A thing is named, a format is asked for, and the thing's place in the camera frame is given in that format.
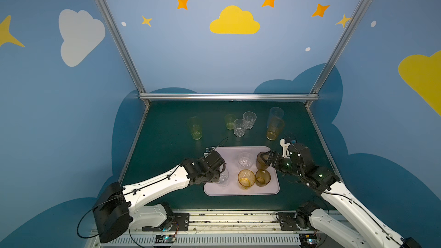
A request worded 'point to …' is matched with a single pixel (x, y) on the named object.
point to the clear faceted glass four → (250, 117)
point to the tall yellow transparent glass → (275, 126)
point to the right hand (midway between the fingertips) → (268, 156)
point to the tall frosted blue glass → (277, 112)
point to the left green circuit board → (165, 239)
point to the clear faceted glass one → (224, 178)
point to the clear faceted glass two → (239, 125)
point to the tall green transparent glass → (196, 128)
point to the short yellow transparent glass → (246, 178)
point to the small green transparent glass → (229, 120)
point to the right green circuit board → (308, 239)
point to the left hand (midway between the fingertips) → (220, 175)
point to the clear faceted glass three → (245, 161)
